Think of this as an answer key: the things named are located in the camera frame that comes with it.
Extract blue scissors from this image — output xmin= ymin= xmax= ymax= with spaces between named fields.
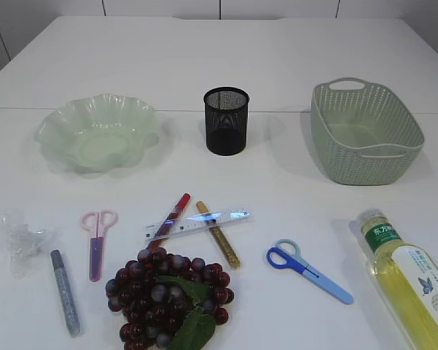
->
xmin=266 ymin=238 xmax=354 ymax=305

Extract purple artificial grape bunch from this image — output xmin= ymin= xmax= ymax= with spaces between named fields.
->
xmin=105 ymin=247 xmax=235 ymax=349

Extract clear plastic sheet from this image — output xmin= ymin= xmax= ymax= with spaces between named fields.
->
xmin=0 ymin=210 xmax=58 ymax=279

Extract yellow tea bottle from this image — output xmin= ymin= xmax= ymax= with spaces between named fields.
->
xmin=356 ymin=209 xmax=438 ymax=349

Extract red glitter pen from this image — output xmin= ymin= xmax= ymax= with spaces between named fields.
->
xmin=147 ymin=192 xmax=191 ymax=252

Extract black mesh pen holder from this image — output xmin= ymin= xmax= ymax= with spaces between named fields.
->
xmin=203 ymin=87 xmax=250 ymax=156

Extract clear plastic ruler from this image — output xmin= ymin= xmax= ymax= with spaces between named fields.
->
xmin=144 ymin=207 xmax=252 ymax=244

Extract gold glitter pen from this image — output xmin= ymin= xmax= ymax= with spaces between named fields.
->
xmin=196 ymin=201 xmax=240 ymax=269

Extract green wavy glass plate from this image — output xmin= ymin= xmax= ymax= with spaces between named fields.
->
xmin=35 ymin=93 xmax=157 ymax=173

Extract green plastic woven basket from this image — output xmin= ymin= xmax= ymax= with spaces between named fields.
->
xmin=310 ymin=78 xmax=425 ymax=186

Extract silver glitter pen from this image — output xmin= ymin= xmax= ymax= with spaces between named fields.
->
xmin=50 ymin=249 xmax=81 ymax=338

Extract pink scissors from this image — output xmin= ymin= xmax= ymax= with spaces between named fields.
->
xmin=80 ymin=210 xmax=118 ymax=282

